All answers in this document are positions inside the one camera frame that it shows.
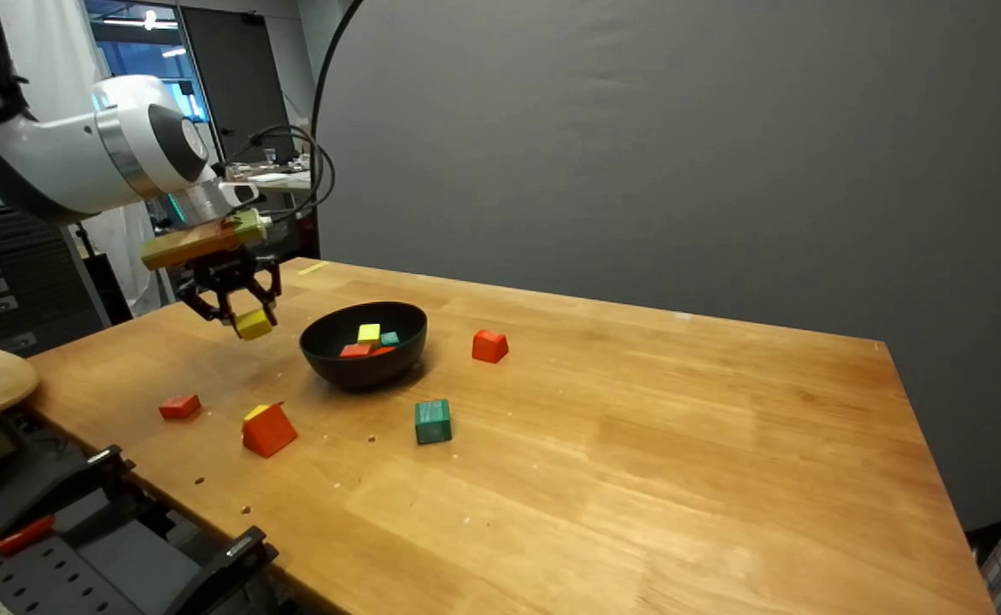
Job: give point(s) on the pale yellow wooden cube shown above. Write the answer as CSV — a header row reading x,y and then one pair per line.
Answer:
x,y
370,332

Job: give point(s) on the black bowl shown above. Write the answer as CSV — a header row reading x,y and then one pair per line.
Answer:
x,y
362,377

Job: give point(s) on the large yellow wooden block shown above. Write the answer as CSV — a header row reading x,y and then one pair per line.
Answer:
x,y
254,326

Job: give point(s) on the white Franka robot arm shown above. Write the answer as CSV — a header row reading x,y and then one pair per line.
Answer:
x,y
76,148

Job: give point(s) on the grey photo backdrop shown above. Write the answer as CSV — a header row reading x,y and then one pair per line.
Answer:
x,y
690,148

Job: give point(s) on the black pole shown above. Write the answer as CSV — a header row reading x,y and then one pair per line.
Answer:
x,y
100,277

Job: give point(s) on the large orange-red wooden block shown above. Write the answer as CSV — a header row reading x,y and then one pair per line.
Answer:
x,y
272,434

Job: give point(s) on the wrist mounted camera box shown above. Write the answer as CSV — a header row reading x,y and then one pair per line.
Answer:
x,y
195,243

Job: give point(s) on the black equipment case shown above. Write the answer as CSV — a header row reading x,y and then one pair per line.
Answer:
x,y
22,277

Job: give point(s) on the small red wooden block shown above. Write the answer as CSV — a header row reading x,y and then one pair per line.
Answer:
x,y
383,348

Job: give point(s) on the dark flat panel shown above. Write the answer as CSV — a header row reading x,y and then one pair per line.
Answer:
x,y
231,80

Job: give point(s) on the black perforated mounting board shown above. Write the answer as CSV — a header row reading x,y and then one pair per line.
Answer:
x,y
57,580

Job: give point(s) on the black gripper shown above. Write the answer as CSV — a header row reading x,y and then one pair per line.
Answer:
x,y
231,272

